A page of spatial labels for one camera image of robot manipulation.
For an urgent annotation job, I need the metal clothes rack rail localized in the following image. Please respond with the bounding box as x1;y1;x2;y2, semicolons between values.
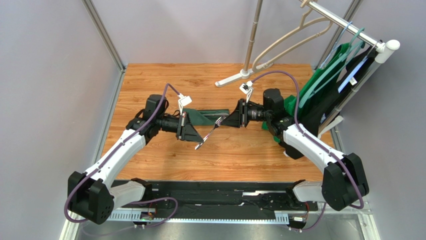
300;0;401;64

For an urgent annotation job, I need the silver fork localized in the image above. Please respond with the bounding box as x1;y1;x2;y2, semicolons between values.
194;115;227;150

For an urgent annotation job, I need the bright green t-shirt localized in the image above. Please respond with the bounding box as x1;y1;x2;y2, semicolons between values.
261;43;354;144

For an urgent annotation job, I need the black garment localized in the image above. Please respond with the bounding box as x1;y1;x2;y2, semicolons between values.
282;46;379;160

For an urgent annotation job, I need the blue clothes hanger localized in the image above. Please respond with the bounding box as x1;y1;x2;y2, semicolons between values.
319;21;353;69

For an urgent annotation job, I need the teal clothes hanger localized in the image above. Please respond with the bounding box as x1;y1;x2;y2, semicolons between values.
295;27;365;110

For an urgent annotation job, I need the metal rack upright pole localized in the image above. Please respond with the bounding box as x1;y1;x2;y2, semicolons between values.
242;0;263;71

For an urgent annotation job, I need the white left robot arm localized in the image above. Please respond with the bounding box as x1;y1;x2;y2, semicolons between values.
64;94;203;225

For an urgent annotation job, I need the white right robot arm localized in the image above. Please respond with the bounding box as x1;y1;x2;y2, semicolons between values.
220;88;370;211

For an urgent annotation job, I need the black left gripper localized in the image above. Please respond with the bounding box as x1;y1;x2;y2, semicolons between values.
156;112;204;143

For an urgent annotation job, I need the beige clothes hanger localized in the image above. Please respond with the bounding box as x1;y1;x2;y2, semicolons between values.
251;7;333;73

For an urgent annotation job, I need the dark green cloth napkin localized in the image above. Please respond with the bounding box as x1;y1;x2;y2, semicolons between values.
183;108;230;126

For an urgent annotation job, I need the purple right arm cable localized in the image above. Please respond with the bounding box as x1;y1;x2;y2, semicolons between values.
251;70;365;233

